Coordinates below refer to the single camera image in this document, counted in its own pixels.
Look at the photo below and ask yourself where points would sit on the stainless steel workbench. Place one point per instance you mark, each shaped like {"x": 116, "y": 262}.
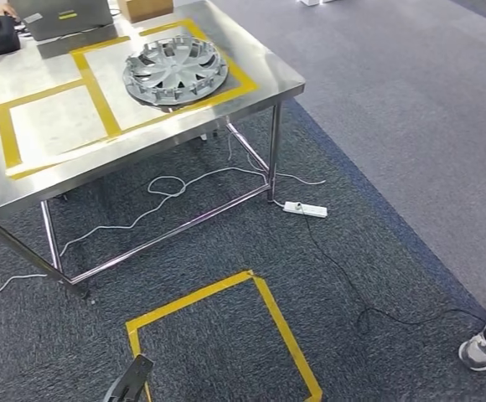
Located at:
{"x": 58, "y": 183}

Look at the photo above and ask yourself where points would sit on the white power strip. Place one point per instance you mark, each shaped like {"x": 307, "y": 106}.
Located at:
{"x": 305, "y": 210}

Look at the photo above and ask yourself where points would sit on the grey laptop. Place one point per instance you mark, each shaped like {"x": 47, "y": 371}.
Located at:
{"x": 67, "y": 19}

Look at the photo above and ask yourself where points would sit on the yellow floor tape square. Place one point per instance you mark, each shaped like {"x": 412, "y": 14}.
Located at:
{"x": 285, "y": 327}

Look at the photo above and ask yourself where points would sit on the grey plastic wheel hubcap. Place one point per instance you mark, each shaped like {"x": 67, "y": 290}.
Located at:
{"x": 176, "y": 69}

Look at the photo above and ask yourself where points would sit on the large yellow tape frame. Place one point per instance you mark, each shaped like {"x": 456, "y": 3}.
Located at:
{"x": 96, "y": 94}

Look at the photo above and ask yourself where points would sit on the person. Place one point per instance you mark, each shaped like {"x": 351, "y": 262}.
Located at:
{"x": 483, "y": 347}
{"x": 6, "y": 10}

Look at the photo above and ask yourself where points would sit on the dark left robot hand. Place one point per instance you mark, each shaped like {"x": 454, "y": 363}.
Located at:
{"x": 131, "y": 380}

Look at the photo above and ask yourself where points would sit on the white low platform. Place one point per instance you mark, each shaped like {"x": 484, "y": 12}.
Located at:
{"x": 314, "y": 2}

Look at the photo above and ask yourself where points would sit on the small yellow tape frame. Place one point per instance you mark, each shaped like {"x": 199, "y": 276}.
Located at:
{"x": 4, "y": 133}

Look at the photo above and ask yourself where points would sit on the brown cardboard box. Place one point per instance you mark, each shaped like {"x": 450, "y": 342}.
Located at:
{"x": 144, "y": 8}

